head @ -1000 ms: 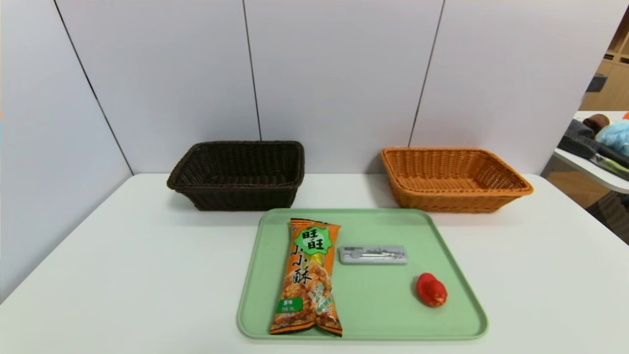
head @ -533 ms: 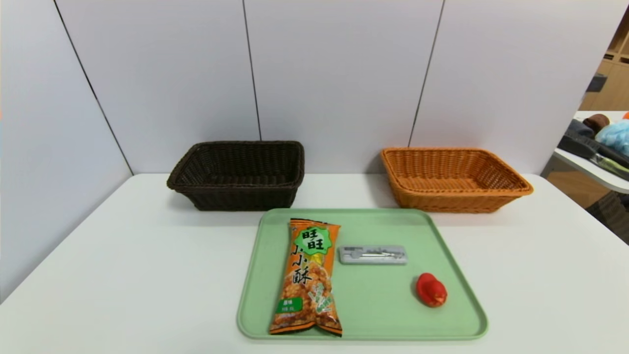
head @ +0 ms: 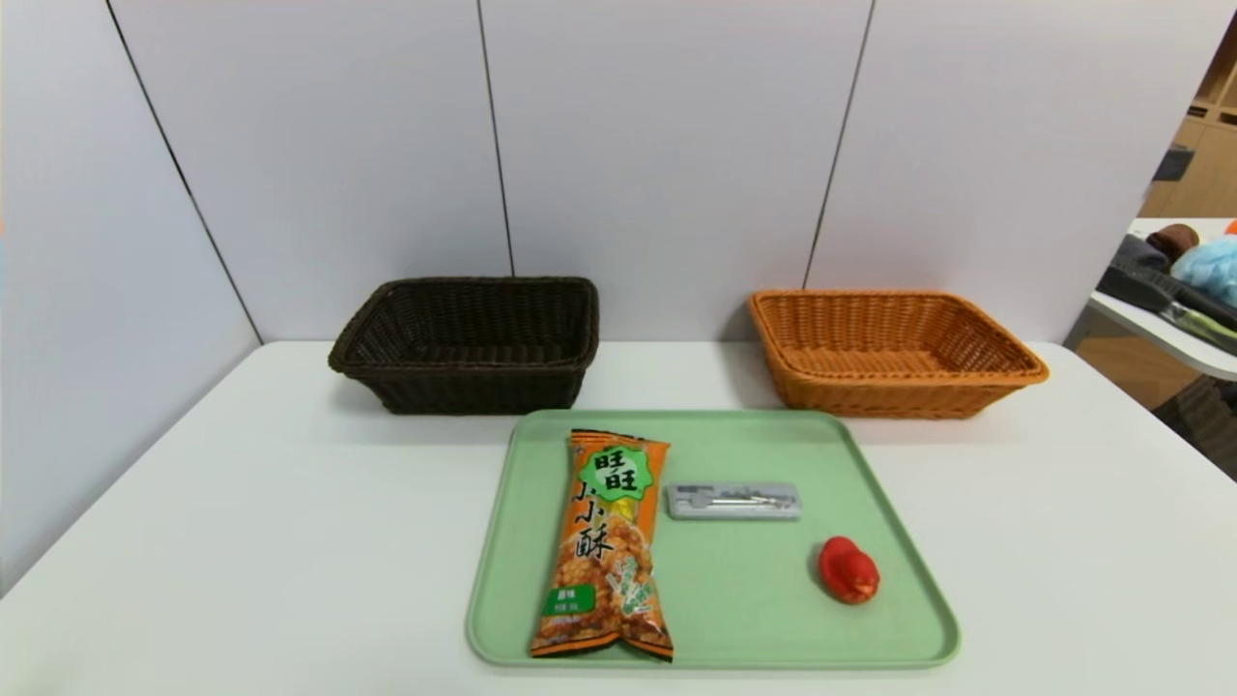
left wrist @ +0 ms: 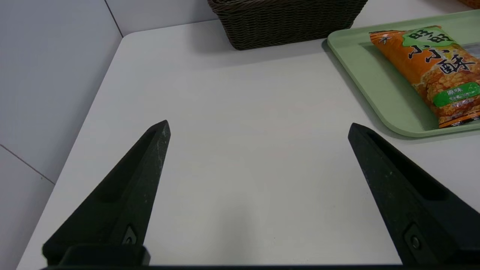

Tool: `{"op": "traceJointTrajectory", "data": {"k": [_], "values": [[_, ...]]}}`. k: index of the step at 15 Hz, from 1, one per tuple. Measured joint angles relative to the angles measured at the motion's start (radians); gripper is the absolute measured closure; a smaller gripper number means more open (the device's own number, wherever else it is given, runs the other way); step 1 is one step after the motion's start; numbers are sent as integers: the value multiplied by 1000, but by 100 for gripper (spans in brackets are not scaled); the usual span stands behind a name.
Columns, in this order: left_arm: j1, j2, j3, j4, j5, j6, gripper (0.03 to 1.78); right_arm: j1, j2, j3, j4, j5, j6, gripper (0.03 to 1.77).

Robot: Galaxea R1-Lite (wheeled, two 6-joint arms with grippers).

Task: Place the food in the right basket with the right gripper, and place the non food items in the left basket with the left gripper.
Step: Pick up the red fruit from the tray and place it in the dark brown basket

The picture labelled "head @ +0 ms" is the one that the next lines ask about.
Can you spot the light blue fluffy item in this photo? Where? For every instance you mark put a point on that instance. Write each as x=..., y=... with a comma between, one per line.
x=1213, y=266

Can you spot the brown round item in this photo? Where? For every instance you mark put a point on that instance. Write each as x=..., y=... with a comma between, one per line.
x=1172, y=240

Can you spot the grey clear plastic case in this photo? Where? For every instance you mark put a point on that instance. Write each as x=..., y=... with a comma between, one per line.
x=734, y=502

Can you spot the orange snack bag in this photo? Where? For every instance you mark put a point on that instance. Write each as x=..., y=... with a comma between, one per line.
x=604, y=561

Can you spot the wooden cabinet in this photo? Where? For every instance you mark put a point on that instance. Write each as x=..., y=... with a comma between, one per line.
x=1203, y=184

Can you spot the orange wicker basket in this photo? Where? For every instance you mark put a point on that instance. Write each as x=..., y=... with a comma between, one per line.
x=870, y=391

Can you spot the white side table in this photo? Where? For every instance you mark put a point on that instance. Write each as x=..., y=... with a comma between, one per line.
x=1140, y=324

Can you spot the red toy duck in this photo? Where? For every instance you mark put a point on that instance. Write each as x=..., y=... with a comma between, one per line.
x=848, y=572

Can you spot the dark brown wicker basket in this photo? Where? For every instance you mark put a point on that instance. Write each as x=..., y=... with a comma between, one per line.
x=464, y=387

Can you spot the black flat tray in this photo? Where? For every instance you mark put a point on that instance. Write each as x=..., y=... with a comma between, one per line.
x=1140, y=285

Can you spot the light green plastic tray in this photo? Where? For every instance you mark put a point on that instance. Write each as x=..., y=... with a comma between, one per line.
x=744, y=599

